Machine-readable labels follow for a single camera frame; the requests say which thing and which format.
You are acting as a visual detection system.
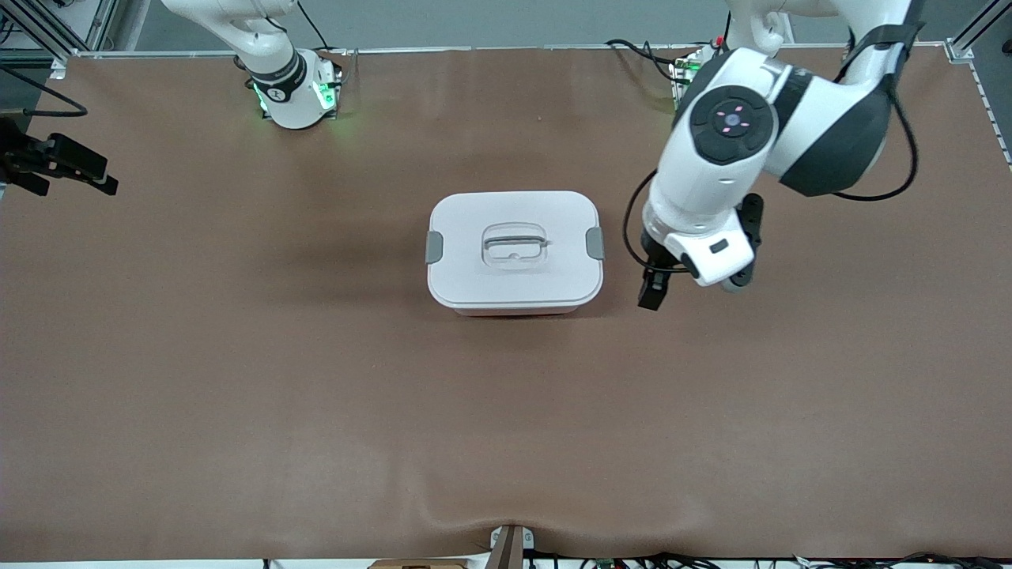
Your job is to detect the white box lid grey clips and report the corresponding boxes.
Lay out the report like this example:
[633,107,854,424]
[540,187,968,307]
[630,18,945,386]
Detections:
[425,190,606,309]

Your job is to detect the pink plastic storage box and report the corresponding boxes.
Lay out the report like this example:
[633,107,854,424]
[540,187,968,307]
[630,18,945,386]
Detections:
[452,302,582,318]

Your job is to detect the brown table mat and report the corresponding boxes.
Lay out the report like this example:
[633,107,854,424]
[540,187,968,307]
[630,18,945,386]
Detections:
[0,43,1012,563]

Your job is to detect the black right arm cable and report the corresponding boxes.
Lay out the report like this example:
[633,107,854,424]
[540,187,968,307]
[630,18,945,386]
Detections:
[0,63,88,118]

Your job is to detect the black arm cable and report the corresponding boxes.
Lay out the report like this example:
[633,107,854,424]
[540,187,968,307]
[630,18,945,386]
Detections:
[0,63,88,118]
[623,75,920,274]

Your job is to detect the aluminium frame profile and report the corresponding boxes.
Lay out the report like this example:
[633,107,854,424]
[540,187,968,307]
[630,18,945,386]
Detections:
[0,0,151,78]
[946,0,1012,62]

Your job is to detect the black base power cable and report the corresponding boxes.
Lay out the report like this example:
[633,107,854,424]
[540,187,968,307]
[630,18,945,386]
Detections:
[605,38,682,84]
[296,0,339,56]

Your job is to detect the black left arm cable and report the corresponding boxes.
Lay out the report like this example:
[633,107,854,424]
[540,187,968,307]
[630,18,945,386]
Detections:
[623,75,920,274]

